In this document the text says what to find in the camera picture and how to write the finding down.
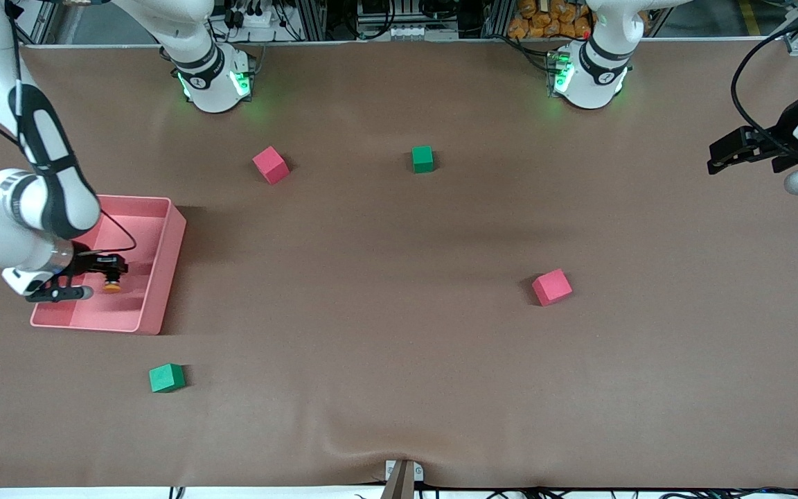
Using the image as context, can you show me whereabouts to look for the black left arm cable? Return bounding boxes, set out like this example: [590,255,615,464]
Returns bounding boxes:
[729,12,798,157]

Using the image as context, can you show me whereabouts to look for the pink foam cube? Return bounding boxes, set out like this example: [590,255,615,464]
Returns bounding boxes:
[252,146,291,186]
[532,268,574,307]

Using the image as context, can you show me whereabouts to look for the white power strip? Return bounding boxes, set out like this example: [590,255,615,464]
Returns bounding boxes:
[228,6,276,30]

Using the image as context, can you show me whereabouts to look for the pink plastic bin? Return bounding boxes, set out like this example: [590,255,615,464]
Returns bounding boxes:
[30,195,188,336]

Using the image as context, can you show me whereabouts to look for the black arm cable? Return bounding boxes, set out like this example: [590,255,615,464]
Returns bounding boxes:
[729,12,798,157]
[3,0,139,256]

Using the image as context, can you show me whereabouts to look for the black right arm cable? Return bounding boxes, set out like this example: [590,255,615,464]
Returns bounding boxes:
[3,0,139,256]

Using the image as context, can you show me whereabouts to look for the metal table clamp bracket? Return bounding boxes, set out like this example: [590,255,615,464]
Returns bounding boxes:
[380,459,425,499]

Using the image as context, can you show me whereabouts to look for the orange packaged goods pile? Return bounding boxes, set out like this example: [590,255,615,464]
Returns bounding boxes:
[507,0,594,40]

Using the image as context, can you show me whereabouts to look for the brown table mat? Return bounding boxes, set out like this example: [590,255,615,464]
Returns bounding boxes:
[0,38,798,490]

